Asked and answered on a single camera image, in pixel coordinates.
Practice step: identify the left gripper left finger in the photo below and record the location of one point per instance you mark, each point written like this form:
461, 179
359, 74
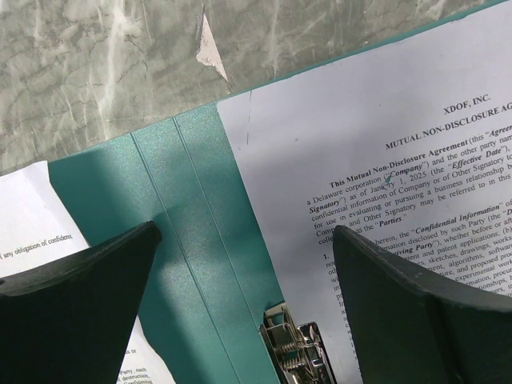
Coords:
69, 321

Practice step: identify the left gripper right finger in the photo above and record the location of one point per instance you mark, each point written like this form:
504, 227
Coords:
411, 325

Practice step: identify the printed paper sheet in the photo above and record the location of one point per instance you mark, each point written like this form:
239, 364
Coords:
37, 229
408, 144

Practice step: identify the metal folder clip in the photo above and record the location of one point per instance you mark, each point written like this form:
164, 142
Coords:
297, 353

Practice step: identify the teal file folder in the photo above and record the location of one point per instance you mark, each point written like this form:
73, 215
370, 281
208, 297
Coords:
150, 82

